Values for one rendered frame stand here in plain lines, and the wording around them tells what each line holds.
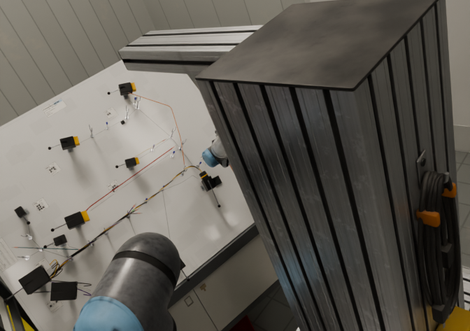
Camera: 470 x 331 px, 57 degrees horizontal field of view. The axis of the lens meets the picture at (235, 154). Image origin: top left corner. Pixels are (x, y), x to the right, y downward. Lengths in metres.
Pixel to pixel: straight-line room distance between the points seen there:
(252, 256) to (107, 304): 1.60
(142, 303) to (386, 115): 0.43
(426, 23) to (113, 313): 0.57
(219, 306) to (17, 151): 1.19
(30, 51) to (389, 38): 4.14
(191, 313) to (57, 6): 3.33
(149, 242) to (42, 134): 1.43
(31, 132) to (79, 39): 2.69
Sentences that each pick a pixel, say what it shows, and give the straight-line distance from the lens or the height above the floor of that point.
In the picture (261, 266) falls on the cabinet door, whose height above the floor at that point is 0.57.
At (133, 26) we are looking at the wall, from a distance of 5.03.
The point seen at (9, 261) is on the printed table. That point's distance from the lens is 2.03.
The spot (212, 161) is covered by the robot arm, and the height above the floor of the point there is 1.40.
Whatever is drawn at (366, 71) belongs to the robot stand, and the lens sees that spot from 0.48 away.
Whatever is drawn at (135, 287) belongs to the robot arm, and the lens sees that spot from 0.69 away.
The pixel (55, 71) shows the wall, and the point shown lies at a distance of 4.60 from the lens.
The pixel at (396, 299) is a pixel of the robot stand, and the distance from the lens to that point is 0.69.
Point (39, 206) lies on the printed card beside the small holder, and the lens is 2.03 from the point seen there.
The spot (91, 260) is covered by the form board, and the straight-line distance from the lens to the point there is 1.98.
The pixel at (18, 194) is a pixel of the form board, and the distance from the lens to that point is 2.05.
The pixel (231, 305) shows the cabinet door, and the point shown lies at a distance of 2.31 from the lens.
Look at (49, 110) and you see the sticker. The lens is 2.13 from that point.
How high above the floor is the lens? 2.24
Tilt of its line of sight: 32 degrees down
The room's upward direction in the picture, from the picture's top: 22 degrees counter-clockwise
